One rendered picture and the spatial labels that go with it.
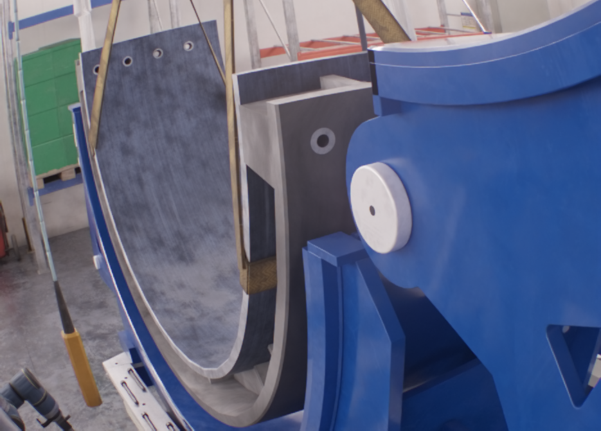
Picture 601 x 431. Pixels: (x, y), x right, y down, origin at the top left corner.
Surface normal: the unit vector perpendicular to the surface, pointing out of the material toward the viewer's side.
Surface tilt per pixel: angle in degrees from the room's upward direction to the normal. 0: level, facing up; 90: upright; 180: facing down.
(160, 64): 82
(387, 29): 103
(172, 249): 35
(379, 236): 90
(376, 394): 90
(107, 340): 0
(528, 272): 90
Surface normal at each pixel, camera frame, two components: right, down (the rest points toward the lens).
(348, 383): -0.89, 0.25
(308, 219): 0.44, 0.42
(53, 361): -0.13, -0.94
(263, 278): 0.43, 0.61
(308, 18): 0.44, 0.22
